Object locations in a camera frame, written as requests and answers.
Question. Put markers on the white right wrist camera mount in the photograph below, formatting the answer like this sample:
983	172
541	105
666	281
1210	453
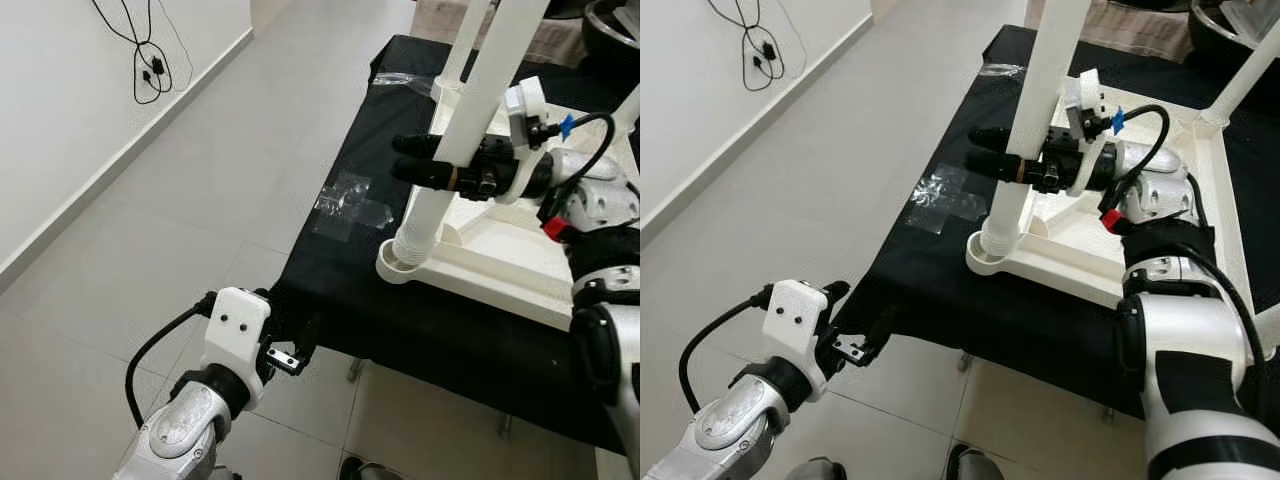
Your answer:
1082	85
525	95

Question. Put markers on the metal folding table leg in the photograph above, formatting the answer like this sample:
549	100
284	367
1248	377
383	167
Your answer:
965	361
1110	415
355	369
506	427

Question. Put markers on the grey black robot foot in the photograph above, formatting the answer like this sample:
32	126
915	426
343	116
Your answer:
368	470
975	465
225	473
815	470

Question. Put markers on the clear tape strip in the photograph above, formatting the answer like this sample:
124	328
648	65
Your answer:
400	83
1000	70

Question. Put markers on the grey black robot right foot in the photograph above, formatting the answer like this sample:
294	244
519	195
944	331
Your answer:
975	465
368	470

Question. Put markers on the white plastic table leg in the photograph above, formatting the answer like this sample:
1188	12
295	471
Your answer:
1050	60
1245	75
465	45
628	110
500	60

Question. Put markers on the clear plastic storage box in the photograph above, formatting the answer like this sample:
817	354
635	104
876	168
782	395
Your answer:
1255	10

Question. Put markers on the grey black robot left foot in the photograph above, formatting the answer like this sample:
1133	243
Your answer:
225	473
815	470

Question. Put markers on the black power adapter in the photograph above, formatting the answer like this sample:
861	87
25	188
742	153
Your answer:
157	67
767	51

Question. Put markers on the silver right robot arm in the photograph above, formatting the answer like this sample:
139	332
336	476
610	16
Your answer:
600	200
1190	350

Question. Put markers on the white plastic children table top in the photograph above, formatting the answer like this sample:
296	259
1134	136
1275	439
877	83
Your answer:
500	260
1080	240

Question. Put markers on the cross-shaped clear tape patch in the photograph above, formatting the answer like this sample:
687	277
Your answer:
350	208
945	198

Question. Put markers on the black tablecloth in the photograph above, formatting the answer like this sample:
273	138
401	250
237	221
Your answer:
950	320
420	340

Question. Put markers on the beige cloth covered bench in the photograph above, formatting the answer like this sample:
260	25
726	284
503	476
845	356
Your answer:
560	40
1130	30

